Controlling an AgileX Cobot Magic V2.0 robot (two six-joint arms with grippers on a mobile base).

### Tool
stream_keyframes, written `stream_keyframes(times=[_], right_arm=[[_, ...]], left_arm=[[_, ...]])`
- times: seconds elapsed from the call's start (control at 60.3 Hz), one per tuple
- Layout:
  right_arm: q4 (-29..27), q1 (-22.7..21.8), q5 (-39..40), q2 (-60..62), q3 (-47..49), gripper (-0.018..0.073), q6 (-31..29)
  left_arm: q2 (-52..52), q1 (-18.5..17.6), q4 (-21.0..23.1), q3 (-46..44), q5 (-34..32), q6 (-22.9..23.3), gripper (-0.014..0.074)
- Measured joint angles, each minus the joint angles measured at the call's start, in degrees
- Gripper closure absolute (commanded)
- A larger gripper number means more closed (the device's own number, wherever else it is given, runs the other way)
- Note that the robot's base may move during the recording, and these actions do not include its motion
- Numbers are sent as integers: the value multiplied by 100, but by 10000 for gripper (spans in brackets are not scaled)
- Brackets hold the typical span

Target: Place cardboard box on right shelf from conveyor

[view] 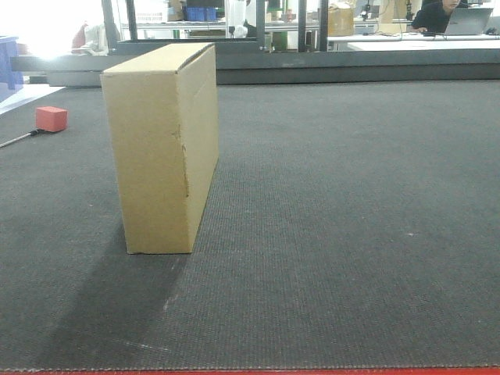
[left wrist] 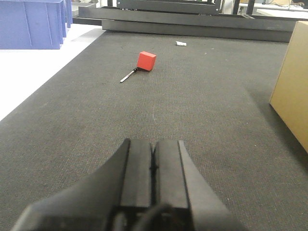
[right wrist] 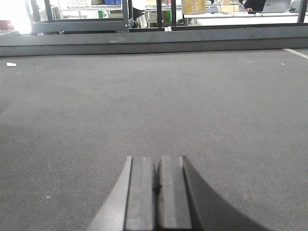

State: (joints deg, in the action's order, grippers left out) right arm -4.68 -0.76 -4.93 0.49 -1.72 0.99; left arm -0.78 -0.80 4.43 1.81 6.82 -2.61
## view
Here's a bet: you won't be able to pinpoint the seated person in black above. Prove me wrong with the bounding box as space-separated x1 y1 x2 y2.
411 0 469 33

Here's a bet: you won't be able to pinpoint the dark conveyor belt mat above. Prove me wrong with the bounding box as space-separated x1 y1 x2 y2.
1 80 499 370

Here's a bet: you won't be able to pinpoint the grey laptop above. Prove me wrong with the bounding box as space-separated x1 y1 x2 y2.
444 8 493 36

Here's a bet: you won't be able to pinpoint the white work table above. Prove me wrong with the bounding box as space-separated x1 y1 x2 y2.
327 33 499 52

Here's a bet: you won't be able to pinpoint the blue storage crates on shelf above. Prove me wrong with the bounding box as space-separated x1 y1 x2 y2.
184 6 216 22

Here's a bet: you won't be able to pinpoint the thin metal rod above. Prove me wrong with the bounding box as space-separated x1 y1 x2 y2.
0 129 41 148

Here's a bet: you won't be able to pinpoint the black metal frame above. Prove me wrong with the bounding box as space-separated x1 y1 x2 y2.
11 1 499 87

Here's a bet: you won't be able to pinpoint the tall brown cardboard box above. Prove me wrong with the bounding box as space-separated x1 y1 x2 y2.
101 42 219 254

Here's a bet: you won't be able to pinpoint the background cardboard box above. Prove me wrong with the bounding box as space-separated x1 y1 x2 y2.
327 7 355 37

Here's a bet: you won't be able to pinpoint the red foam block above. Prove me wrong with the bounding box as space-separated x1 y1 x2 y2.
35 106 68 133

